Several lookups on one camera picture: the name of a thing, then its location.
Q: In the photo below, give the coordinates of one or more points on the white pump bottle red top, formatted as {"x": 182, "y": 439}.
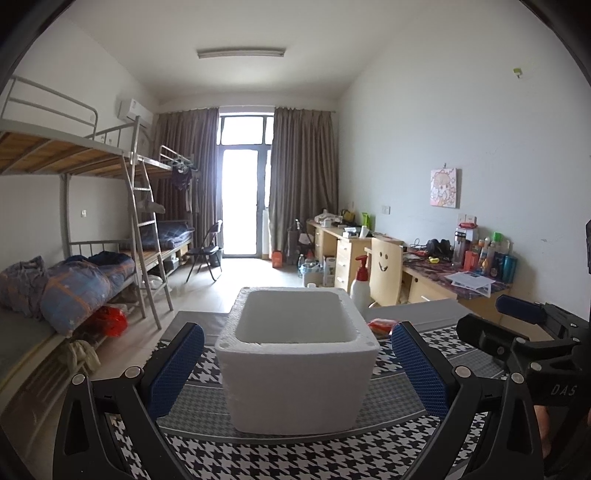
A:
{"x": 360, "y": 290}

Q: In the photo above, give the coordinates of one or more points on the cream cloth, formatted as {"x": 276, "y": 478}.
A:
{"x": 81, "y": 357}

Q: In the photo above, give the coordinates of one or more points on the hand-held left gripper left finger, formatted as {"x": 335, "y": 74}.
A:
{"x": 178, "y": 364}

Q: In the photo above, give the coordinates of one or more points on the wooden desk with drawers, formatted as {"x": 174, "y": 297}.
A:
{"x": 346, "y": 254}

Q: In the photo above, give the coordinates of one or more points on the black bag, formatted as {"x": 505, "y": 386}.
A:
{"x": 298, "y": 244}

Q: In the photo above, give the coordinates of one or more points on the pack of water bottles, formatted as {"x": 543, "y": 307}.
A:
{"x": 310, "y": 266}

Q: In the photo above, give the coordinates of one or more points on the white foam box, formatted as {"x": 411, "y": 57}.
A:
{"x": 295, "y": 392}

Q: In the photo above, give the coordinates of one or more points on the metal bed ladder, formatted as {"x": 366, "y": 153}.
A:
{"x": 147, "y": 221}

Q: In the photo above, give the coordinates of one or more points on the row of toiletry bottles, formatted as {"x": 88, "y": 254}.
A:
{"x": 485, "y": 258}

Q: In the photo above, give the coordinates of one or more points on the orange jug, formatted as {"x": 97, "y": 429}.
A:
{"x": 277, "y": 260}

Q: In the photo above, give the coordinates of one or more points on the ceiling tube light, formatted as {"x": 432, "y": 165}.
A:
{"x": 241, "y": 52}

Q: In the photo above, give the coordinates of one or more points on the black headphones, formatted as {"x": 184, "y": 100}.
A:
{"x": 438, "y": 247}

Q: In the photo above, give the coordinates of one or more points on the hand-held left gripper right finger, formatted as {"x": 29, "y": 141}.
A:
{"x": 422, "y": 369}

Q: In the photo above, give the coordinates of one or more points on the wooden desk with printed cover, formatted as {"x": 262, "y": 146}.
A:
{"x": 438, "y": 290}

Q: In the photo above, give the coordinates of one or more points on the blue plaid duvet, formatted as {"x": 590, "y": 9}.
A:
{"x": 78, "y": 290}

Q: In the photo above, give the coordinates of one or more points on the wooden chair with smiley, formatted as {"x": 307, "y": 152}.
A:
{"x": 384, "y": 272}

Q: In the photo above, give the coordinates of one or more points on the pink cartoon wall picture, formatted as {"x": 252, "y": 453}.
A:
{"x": 445, "y": 188}

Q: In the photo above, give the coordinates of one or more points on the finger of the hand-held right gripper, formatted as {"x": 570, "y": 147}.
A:
{"x": 519, "y": 308}
{"x": 480, "y": 332}

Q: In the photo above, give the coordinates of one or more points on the white air conditioner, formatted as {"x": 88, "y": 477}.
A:
{"x": 134, "y": 111}

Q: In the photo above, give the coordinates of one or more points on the purple patterned blanket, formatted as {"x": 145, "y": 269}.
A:
{"x": 21, "y": 286}

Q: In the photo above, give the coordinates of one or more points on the houndstooth tablecloth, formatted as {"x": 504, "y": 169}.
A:
{"x": 258, "y": 457}

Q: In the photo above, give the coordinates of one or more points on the printed paper sheets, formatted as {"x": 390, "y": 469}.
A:
{"x": 471, "y": 281}

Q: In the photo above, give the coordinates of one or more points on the person's right hand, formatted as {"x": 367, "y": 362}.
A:
{"x": 544, "y": 434}

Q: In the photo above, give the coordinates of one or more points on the green box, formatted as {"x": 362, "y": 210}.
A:
{"x": 366, "y": 219}

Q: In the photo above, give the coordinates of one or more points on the red plastic bag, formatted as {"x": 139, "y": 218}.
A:
{"x": 110, "y": 321}

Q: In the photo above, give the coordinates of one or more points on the black folding chair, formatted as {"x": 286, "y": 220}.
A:
{"x": 205, "y": 251}

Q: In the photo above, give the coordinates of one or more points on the dark hanging clothes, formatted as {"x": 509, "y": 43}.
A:
{"x": 182, "y": 182}

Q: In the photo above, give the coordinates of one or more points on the metal bunk bed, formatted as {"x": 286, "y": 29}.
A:
{"x": 55, "y": 147}
{"x": 166, "y": 159}

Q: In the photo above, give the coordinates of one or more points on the red snack packet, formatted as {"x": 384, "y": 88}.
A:
{"x": 381, "y": 326}

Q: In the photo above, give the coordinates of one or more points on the dark blue bedding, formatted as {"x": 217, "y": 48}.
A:
{"x": 168, "y": 235}

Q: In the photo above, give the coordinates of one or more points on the glass balcony door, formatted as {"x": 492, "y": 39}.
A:
{"x": 242, "y": 198}

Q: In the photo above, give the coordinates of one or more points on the white wall socket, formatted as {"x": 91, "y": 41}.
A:
{"x": 470, "y": 218}

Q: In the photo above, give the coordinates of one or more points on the brown curtain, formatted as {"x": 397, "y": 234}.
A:
{"x": 302, "y": 175}
{"x": 184, "y": 147}

